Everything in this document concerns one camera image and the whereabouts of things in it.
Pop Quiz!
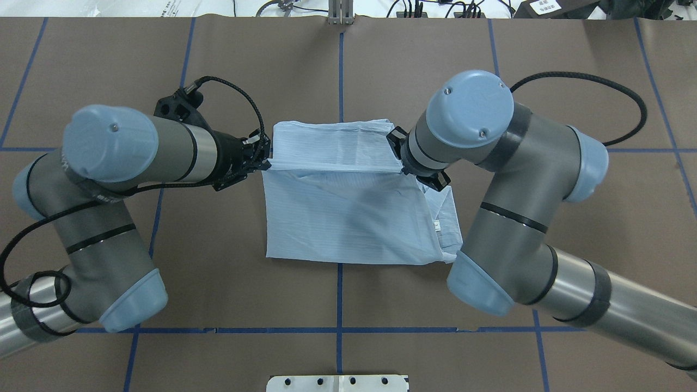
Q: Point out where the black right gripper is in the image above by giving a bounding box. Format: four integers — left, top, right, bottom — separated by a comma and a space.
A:
386, 126, 451, 192

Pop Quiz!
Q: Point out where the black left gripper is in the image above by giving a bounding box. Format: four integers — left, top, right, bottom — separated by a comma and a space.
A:
210, 130, 271, 192

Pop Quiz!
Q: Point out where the light blue button-up shirt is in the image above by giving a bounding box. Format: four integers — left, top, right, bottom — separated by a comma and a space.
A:
263, 119, 463, 265

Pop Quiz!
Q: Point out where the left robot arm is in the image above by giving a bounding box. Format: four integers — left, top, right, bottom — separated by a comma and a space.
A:
2, 103, 271, 358

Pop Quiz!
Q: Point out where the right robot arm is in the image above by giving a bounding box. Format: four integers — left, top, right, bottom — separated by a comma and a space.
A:
387, 70, 696, 378

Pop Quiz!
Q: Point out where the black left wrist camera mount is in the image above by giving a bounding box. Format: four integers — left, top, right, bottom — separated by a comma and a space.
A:
154, 88, 211, 131

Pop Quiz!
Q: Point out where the grey aluminium frame post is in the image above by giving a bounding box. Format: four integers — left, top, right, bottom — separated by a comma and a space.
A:
328, 0, 355, 26

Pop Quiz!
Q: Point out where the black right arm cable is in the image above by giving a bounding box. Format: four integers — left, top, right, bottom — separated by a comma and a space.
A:
509, 72, 649, 148

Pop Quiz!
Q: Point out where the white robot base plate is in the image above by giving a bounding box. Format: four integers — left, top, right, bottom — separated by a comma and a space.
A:
266, 374, 411, 391

